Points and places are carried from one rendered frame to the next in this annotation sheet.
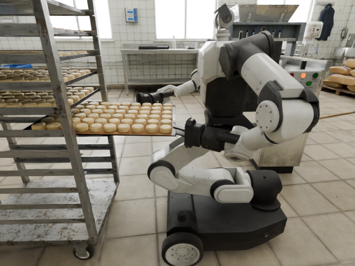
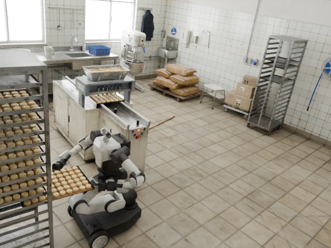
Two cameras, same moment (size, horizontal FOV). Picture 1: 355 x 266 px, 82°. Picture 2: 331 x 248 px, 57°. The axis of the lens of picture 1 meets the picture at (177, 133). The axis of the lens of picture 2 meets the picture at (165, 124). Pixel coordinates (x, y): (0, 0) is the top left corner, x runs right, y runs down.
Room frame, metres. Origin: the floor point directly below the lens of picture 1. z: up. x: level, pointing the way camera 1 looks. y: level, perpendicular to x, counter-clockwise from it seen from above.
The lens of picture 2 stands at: (-1.34, 0.96, 2.37)
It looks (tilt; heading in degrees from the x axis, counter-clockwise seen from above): 24 degrees down; 321
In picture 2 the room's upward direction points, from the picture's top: 7 degrees clockwise
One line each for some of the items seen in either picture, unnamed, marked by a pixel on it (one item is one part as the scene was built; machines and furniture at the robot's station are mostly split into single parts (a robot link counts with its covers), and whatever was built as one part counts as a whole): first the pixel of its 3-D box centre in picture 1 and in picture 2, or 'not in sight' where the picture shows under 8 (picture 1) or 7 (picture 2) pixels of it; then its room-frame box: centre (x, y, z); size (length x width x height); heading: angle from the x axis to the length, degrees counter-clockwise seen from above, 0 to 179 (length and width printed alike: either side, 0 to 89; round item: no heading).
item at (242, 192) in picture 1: (229, 183); (112, 201); (0.94, -0.29, 0.28); 0.21 x 0.20 x 0.13; 91
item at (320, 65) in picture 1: (265, 56); (111, 96); (2.38, -0.96, 0.87); 2.01 x 0.03 x 0.07; 1
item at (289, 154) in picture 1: (269, 111); (121, 143); (1.76, -0.82, 0.45); 0.70 x 0.34 x 0.90; 1
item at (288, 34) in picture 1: (258, 42); (105, 90); (2.27, -0.81, 1.01); 0.72 x 0.33 x 0.34; 91
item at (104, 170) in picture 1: (66, 171); (2, 226); (1.12, 0.72, 0.24); 0.64 x 0.03 x 0.03; 91
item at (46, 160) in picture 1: (63, 159); (1, 218); (1.12, 0.72, 0.33); 0.64 x 0.03 x 0.03; 91
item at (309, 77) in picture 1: (300, 81); (137, 133); (1.40, -0.82, 0.77); 0.24 x 0.04 x 0.14; 91
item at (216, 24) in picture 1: (223, 22); (106, 134); (0.95, -0.19, 1.08); 0.10 x 0.07 x 0.09; 1
